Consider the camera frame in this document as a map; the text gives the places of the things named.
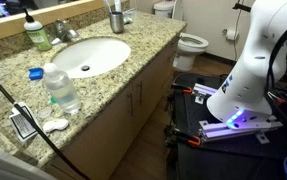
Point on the blue plastic lid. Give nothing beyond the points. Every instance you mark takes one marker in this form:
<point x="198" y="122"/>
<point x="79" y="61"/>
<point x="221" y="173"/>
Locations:
<point x="35" y="74"/>

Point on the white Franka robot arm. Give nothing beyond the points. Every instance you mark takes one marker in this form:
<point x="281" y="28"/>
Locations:
<point x="246" y="66"/>

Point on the white oval sink basin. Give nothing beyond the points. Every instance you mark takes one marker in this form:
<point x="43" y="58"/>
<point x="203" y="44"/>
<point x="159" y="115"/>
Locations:
<point x="96" y="53"/>

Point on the chrome sink faucet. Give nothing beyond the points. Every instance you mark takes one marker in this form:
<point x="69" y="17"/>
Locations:
<point x="63" y="31"/>

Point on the orange black clamp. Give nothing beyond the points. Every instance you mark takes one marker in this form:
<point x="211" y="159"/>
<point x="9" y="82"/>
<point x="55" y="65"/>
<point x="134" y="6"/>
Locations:
<point x="191" y="140"/>
<point x="183" y="89"/>

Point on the light wooden vanity cabinet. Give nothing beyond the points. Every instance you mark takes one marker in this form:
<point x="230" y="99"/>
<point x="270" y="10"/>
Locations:
<point x="109" y="133"/>

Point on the white toilet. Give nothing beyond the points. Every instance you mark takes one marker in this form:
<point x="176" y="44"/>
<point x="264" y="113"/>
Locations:
<point x="191" y="45"/>

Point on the white toothpaste tube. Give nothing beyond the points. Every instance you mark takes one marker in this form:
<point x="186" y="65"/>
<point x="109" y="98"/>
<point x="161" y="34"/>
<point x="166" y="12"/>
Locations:
<point x="127" y="20"/>

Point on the stainless steel cup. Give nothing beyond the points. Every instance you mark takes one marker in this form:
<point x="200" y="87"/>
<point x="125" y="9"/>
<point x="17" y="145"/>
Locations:
<point x="117" y="22"/>

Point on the clear plastic bottle white cap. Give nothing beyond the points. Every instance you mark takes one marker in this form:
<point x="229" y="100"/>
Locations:
<point x="61" y="90"/>

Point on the white electric toothbrush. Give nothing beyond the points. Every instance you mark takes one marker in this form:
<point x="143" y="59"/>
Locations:
<point x="117" y="5"/>

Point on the small green cap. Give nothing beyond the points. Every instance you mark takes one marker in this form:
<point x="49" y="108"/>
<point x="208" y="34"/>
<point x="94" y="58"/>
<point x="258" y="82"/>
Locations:
<point x="52" y="100"/>

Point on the toothbrush in cup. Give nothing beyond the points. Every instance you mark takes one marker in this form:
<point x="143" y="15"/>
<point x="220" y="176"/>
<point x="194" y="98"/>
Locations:
<point x="107" y="6"/>

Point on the black robot cart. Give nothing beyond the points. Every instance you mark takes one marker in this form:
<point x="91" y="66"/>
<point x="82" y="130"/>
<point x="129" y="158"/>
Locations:
<point x="216" y="160"/>

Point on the clear round plastic cap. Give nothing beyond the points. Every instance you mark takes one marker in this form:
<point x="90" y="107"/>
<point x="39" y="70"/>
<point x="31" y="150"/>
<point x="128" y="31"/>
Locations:
<point x="44" y="113"/>

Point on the toilet paper roll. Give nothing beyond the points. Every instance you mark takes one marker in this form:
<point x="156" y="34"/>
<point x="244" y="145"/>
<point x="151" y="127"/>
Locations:
<point x="231" y="34"/>

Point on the green soap pump dispenser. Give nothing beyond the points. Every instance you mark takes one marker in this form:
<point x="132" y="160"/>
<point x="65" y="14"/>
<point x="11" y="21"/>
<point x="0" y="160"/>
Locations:
<point x="39" y="36"/>

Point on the white warning tag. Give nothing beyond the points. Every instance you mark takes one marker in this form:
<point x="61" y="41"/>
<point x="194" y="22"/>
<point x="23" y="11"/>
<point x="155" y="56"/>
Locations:
<point x="21" y="125"/>

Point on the short aluminium extrusion rail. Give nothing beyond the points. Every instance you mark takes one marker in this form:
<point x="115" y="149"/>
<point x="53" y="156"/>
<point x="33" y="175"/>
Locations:
<point x="203" y="90"/>

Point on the long aluminium extrusion rail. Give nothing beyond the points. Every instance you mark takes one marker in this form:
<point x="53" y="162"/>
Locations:
<point x="223" y="129"/>

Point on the wood framed wall mirror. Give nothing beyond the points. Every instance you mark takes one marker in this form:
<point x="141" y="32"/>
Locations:
<point x="49" y="15"/>

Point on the black wall bracket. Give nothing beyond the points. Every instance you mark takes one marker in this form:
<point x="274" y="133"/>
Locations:
<point x="241" y="7"/>

